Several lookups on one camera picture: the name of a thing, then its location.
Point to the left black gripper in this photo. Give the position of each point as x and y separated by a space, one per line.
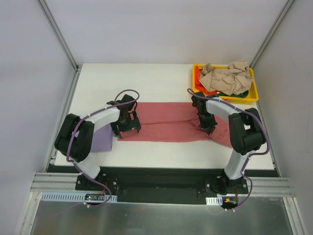
128 126

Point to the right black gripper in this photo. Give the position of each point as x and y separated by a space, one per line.
208 124

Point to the pink red t shirt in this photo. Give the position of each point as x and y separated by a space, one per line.
174 122

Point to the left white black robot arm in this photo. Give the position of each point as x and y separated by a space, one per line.
76 135

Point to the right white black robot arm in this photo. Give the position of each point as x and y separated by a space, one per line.
246 132

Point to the folded lavender t shirt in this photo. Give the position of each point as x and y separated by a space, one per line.
102 139

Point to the orange t shirt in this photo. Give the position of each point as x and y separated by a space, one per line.
196 84

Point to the green t shirt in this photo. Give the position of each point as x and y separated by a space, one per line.
241 95

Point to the yellow plastic bin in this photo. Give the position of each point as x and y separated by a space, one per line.
251 98

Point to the beige crumpled t shirt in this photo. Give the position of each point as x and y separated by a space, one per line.
234 80

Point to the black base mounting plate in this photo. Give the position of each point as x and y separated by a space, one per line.
159 185

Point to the right white cable duct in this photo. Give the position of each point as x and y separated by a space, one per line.
214 201

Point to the white cable duct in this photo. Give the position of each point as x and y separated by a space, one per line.
77 197
214 201

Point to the aluminium front frame rail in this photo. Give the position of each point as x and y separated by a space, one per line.
66 182

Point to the left white cable duct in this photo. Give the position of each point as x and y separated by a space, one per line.
77 197

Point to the left aluminium corner post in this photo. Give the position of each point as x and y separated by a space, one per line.
58 34

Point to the aluminium corner post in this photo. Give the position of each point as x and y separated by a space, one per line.
272 31
58 34

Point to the right aluminium corner post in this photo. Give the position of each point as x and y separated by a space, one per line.
272 31

